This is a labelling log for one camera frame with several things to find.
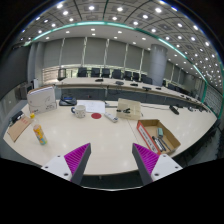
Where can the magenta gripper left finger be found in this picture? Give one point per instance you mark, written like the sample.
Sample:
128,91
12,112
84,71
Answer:
70,166

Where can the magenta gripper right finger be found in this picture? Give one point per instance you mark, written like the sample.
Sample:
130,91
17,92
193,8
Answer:
152,166

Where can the grey marker in box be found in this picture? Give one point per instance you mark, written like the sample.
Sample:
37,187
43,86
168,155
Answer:
158,143

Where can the open brown cardboard box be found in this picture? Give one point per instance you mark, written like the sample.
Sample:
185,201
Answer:
157,137

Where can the teal eraser in box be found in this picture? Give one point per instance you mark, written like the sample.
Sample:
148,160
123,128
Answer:
160,132

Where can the plastic bottle with yellow cap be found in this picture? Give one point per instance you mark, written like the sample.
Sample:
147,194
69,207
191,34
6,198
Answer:
37,128

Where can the white ceramic mug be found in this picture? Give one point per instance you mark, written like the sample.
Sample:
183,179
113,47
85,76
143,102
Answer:
79,111

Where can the red round coaster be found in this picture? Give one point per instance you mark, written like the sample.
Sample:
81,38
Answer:
96,115

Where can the white power strip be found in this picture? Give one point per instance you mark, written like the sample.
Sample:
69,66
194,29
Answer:
111,117

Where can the black remote on table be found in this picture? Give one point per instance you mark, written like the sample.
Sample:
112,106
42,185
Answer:
175,111

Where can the beige box with stapler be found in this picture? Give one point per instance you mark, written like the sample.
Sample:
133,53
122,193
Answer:
128,109

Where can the white paper sheet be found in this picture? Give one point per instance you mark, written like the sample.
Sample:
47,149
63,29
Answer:
93,106

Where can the black device on table edge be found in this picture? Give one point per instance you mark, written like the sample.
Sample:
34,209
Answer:
17,116

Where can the long curved conference desk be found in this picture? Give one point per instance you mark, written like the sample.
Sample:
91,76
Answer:
112,89

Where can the black office chair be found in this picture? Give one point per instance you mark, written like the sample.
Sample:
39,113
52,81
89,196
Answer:
95,72
116,74
135,77
82,72
128,75
105,73

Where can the grey round pillar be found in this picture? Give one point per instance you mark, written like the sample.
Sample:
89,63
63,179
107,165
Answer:
157,63

